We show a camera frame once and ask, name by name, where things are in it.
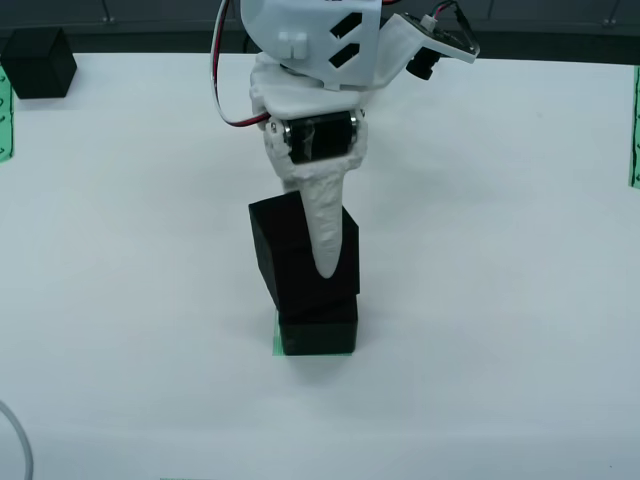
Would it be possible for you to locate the black cube block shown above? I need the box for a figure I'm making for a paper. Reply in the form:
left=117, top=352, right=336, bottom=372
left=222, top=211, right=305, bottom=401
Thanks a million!
left=277, top=294, right=360, bottom=357
left=248, top=193, right=362, bottom=317
left=0, top=27, right=79, bottom=100

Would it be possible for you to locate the green striped square marker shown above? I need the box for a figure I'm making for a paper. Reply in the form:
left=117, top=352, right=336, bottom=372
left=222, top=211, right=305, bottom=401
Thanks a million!
left=272, top=312, right=355, bottom=358

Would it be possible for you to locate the green strip with arrows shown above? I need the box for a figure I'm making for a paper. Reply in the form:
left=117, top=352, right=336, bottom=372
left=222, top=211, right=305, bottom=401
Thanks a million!
left=627, top=64, right=640, bottom=190
left=0, top=67, right=18, bottom=165

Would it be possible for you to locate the red white black servo wire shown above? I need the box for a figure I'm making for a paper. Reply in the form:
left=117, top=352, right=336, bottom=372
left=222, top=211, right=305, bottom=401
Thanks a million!
left=208, top=0, right=271, bottom=129

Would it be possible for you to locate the camera on white mount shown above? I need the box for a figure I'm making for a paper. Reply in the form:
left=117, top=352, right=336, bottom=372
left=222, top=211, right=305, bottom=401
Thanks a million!
left=379, top=0, right=482, bottom=81

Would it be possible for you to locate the white cable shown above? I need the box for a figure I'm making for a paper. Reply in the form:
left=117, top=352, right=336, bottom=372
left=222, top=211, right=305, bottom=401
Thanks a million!
left=0, top=399, right=35, bottom=480

